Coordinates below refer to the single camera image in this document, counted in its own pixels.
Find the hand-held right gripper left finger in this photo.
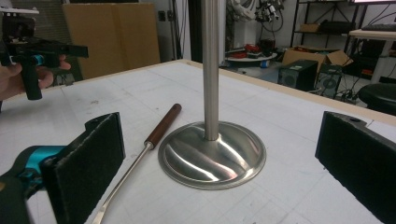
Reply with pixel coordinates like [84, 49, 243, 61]
[40, 111, 126, 224]

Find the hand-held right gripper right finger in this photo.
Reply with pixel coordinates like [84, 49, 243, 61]
[315, 110, 396, 224]

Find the large cardboard sheet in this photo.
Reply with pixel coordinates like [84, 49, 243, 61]
[62, 2, 162, 80]

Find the black stool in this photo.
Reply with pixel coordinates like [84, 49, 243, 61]
[357, 82, 396, 117]

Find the black computer tower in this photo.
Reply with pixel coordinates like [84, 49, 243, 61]
[277, 59, 319, 92]
[315, 63, 344, 99]

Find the open cardboard box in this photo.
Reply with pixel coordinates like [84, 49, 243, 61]
[281, 45, 355, 75]

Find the stainless steel stand round base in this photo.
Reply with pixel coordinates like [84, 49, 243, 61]
[157, 0, 267, 191]

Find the black bag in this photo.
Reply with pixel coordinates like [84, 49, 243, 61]
[319, 20, 357, 35]

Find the black keyboard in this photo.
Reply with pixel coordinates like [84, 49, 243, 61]
[361, 23, 396, 33]

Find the small cardboard box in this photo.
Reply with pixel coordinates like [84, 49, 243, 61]
[299, 22, 321, 34]

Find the round white table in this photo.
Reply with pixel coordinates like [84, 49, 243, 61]
[224, 51, 278, 63]

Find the black metal shelf rack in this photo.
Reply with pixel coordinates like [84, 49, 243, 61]
[290, 0, 396, 49]

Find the red tool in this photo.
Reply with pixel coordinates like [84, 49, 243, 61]
[244, 43, 263, 54]

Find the white robot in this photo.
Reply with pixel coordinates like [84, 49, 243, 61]
[226, 0, 260, 23]

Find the metal utensil with wooden handle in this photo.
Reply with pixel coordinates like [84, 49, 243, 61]
[91, 103, 183, 224]

